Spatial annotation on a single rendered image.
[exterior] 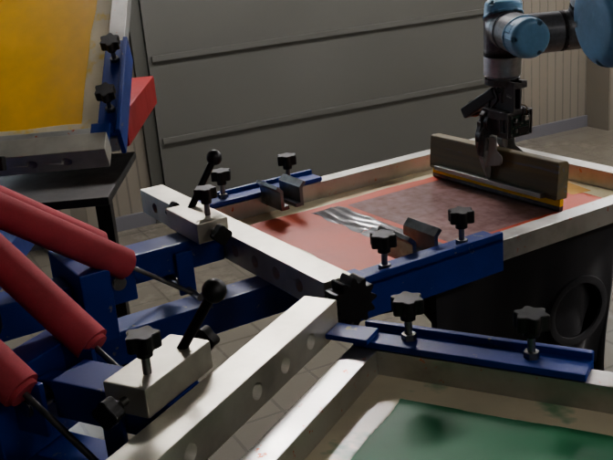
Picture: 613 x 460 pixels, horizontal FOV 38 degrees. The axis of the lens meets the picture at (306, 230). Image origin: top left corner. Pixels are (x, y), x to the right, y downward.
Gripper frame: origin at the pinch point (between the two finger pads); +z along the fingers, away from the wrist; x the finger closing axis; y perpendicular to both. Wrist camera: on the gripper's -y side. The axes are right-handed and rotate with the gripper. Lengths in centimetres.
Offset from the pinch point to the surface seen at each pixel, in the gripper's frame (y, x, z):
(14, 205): 8, -101, -18
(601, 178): 14.4, 16.6, 2.4
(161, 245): 3, -77, -4
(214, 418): 56, -95, -5
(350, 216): -6.8, -32.7, 4.2
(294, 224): -13.0, -42.4, 5.2
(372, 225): 0.0, -32.3, 4.4
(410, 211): -2.5, -20.7, 4.9
